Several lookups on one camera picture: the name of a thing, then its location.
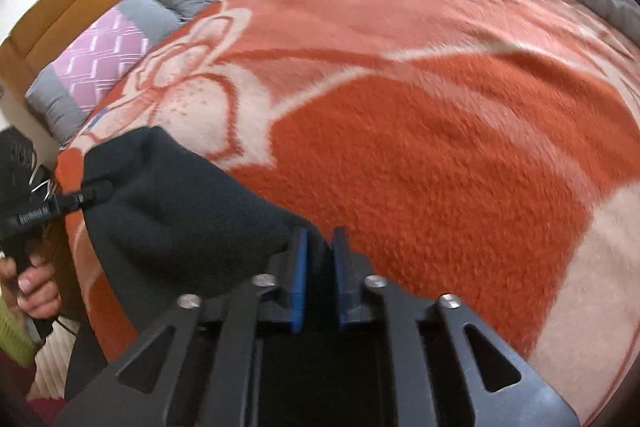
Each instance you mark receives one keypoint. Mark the black pants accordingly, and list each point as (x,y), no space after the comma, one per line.
(175,217)

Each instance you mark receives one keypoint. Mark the person's left hand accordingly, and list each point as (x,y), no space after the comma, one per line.
(35,294)

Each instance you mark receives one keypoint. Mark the green basket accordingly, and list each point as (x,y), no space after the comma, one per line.
(15,337)

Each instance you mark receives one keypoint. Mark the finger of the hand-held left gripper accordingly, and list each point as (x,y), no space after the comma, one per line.
(70,202)

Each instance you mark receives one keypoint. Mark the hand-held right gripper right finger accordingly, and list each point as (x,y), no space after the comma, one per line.
(342,279)

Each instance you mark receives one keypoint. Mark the orange floral blanket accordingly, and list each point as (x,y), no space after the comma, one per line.
(425,132)

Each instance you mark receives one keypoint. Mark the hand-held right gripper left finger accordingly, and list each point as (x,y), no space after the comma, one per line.
(299,279)

